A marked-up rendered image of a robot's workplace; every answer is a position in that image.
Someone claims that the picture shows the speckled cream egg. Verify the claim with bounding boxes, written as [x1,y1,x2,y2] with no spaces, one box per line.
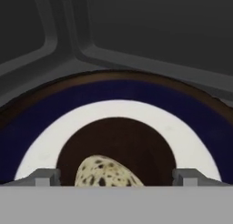
[74,155,145,188]

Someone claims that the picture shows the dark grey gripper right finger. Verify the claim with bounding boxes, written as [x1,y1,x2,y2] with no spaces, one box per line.
[172,168,231,188]

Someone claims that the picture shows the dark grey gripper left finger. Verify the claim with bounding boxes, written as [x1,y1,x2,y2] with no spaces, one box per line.
[3,168,62,188]

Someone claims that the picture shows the dark grey microwave oven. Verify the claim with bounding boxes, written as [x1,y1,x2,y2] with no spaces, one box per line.
[0,0,233,108]

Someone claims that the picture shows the brown blue white ringed plate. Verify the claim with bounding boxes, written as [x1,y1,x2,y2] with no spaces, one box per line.
[0,70,233,188]

